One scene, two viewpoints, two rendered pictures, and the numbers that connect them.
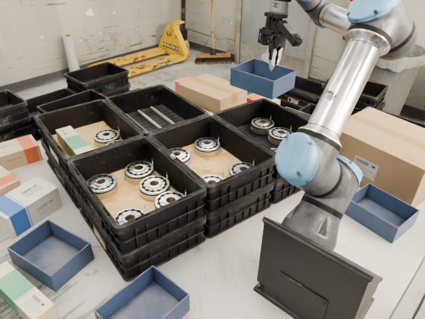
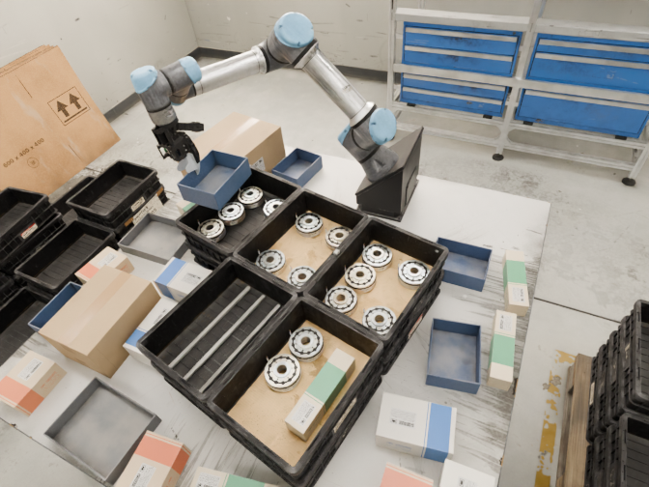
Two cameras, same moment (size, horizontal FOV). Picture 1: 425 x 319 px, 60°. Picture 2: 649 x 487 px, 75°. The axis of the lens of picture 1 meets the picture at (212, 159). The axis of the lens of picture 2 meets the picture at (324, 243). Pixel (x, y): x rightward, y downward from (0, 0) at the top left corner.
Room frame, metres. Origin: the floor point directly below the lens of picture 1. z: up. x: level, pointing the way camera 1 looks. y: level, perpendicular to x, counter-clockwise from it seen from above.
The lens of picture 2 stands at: (1.25, 1.02, 1.97)
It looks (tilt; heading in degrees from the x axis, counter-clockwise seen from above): 47 degrees down; 259
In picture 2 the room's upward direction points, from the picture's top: 7 degrees counter-clockwise
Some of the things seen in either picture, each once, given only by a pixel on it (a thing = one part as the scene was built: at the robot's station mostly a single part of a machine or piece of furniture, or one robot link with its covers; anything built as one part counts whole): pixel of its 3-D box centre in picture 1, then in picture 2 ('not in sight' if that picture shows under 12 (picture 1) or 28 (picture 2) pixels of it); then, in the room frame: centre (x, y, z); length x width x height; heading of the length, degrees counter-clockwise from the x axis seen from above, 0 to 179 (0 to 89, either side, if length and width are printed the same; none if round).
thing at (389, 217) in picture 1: (379, 211); (297, 168); (1.01, -0.61, 0.74); 0.20 x 0.15 x 0.07; 39
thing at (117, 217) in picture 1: (129, 219); (413, 272); (0.81, 0.24, 0.86); 0.10 x 0.10 x 0.01
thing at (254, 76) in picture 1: (262, 77); (215, 178); (1.35, -0.19, 1.10); 0.20 x 0.15 x 0.07; 48
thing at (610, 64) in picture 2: not in sight; (589, 87); (-0.83, -0.84, 0.60); 0.72 x 0.03 x 0.56; 138
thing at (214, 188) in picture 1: (210, 148); (302, 237); (1.13, 0.01, 0.92); 0.40 x 0.30 x 0.02; 37
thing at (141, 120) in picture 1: (155, 118); (224, 329); (1.44, 0.25, 0.87); 0.40 x 0.30 x 0.11; 37
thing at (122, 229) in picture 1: (134, 177); (377, 272); (0.94, 0.25, 0.92); 0.40 x 0.30 x 0.02; 37
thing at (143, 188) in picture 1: (154, 184); (359, 275); (0.98, 0.19, 0.86); 0.10 x 0.10 x 0.01
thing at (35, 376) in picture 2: (190, 87); (29, 382); (2.11, 0.14, 0.74); 0.16 x 0.12 x 0.07; 49
